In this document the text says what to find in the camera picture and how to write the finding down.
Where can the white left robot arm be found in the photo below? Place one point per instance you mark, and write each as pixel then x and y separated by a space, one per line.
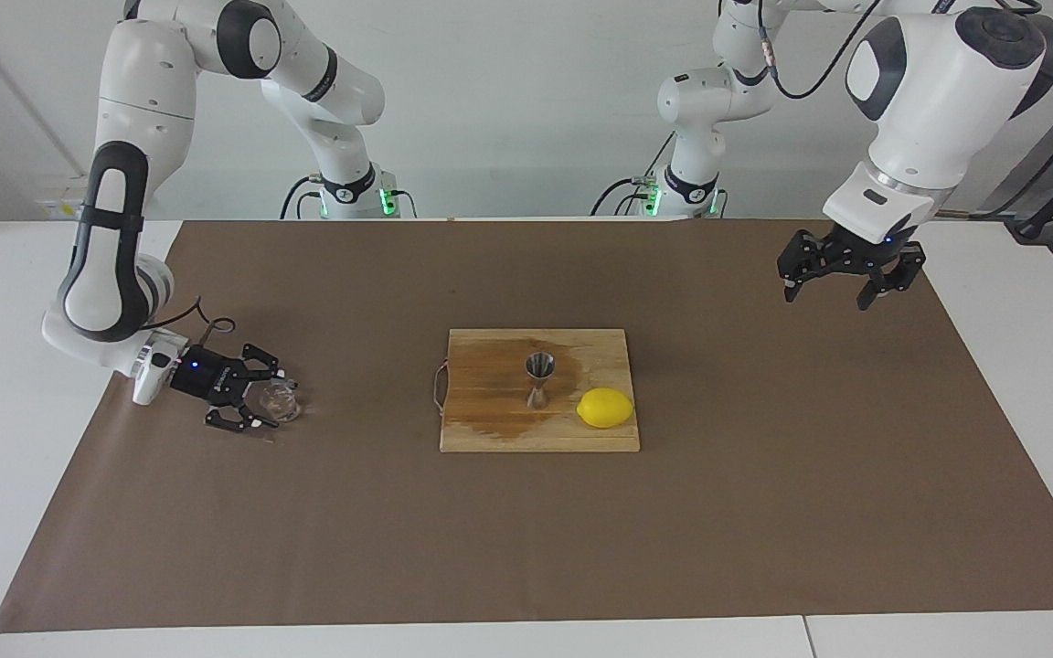
pixel 938 100

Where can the wooden cutting board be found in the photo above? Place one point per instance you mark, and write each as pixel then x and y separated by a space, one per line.
pixel 490 429

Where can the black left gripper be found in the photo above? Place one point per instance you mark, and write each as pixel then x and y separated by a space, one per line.
pixel 865 256

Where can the steel double jigger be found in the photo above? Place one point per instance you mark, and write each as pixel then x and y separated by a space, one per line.
pixel 539 370

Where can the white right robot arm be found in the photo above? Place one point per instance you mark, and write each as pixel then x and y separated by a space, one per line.
pixel 138 91

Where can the brown paper table mat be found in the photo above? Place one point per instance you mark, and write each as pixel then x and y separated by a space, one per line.
pixel 526 530

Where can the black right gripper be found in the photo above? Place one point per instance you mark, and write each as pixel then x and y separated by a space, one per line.
pixel 211 379

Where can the yellow lemon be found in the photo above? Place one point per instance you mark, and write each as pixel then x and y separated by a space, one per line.
pixel 605 408

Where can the small clear glass cup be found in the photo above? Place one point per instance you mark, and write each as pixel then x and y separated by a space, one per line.
pixel 284 400

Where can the white wall socket box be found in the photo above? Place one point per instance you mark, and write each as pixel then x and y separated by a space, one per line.
pixel 60 206

